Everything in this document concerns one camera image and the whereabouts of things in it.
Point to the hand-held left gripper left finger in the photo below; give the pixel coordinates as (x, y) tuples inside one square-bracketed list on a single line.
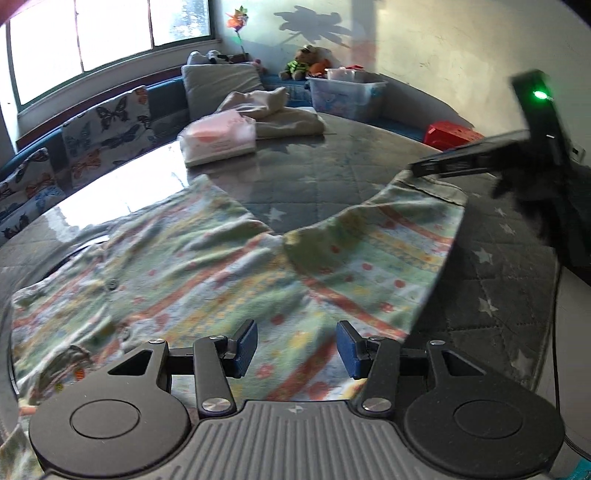
[(244, 347)]

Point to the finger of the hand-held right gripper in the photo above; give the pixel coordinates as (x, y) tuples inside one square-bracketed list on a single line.
[(466, 157)]

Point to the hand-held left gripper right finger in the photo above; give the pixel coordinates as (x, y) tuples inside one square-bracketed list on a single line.
[(348, 348)]

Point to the green floral striped garment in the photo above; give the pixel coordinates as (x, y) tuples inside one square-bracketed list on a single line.
[(207, 277)]

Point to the red plastic basket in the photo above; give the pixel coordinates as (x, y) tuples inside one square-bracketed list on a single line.
[(450, 134)]

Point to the clear plastic storage box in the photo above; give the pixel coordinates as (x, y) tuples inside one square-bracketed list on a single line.
[(344, 97)]

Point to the orange toy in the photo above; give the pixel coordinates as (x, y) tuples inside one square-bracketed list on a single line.
[(319, 68)]

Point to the beige crumpled cloth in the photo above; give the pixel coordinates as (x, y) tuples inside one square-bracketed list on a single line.
[(286, 120)]

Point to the brown teddy bear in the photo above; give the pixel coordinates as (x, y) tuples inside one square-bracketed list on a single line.
[(298, 64)]

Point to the pink white tissue pack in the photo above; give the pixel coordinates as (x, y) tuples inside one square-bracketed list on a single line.
[(217, 138)]

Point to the butterfly print cushion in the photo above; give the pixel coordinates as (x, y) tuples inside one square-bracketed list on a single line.
[(108, 134), (27, 194)]

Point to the grey cushion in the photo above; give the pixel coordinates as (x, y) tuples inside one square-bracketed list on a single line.
[(217, 85)]

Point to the colourful pinwheel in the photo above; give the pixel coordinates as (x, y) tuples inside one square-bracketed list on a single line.
[(238, 23)]

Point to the black white plush toy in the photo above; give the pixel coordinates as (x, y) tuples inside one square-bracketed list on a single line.
[(210, 57)]

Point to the window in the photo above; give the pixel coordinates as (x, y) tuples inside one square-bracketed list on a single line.
[(115, 37)]

